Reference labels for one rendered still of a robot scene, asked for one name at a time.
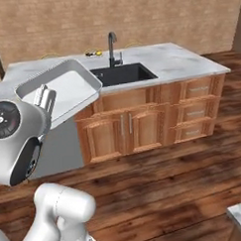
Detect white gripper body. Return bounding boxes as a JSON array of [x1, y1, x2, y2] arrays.
[[32, 82, 58, 123]]

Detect grey tupperware container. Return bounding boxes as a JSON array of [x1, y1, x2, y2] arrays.
[[13, 57, 106, 132]]

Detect grey dishwasher front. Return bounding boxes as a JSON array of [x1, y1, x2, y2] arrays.
[[27, 116, 86, 180]]

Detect yellow and black small object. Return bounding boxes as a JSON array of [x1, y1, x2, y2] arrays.
[[84, 50, 103, 59]]

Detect wooden cupboard door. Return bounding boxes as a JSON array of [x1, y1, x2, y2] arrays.
[[126, 107, 169, 154], [74, 112, 127, 166]]

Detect black sink basin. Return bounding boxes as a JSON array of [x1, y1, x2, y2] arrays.
[[88, 61, 160, 89]]

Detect dark metal tap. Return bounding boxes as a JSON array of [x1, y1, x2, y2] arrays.
[[107, 30, 124, 69]]

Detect wooden panel under sink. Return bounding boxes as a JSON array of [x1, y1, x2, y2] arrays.
[[98, 86, 159, 112]]

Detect wooden drawer front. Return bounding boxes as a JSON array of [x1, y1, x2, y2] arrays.
[[177, 99, 216, 124], [181, 76, 215, 100], [175, 120, 215, 144]]

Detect silver drawer handle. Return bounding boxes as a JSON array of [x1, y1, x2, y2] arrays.
[[188, 86, 208, 92], [184, 130, 202, 137], [185, 110, 205, 117]]

